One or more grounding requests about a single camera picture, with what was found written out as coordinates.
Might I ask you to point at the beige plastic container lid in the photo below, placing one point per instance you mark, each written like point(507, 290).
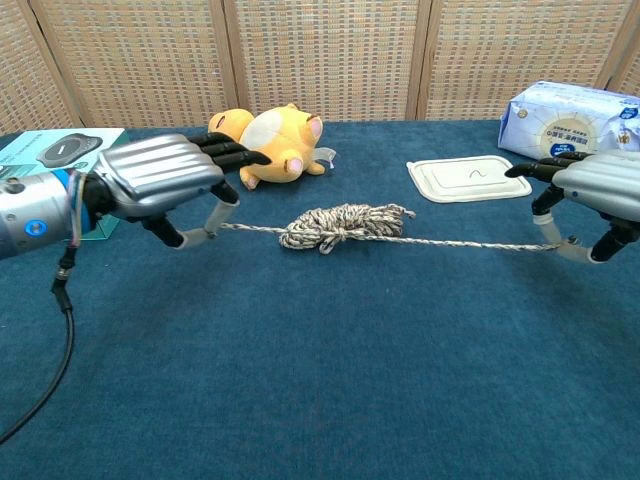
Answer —
point(470, 180)

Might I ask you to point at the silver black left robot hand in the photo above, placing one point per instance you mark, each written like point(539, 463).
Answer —
point(155, 172)

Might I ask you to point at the yellow plush toy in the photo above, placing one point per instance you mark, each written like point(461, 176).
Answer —
point(285, 135)

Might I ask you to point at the teal product box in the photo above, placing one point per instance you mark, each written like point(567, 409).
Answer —
point(30, 142)

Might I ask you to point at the woven bamboo folding screen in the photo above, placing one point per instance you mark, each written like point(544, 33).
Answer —
point(325, 50)

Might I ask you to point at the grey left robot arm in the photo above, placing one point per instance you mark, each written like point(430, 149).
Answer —
point(35, 210)

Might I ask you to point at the white blue wet wipes pack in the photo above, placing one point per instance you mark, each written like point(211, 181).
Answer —
point(550, 115)

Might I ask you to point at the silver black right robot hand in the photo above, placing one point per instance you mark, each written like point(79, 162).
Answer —
point(605, 182)

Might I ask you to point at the dark teal table mat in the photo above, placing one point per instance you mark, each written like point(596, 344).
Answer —
point(300, 350)

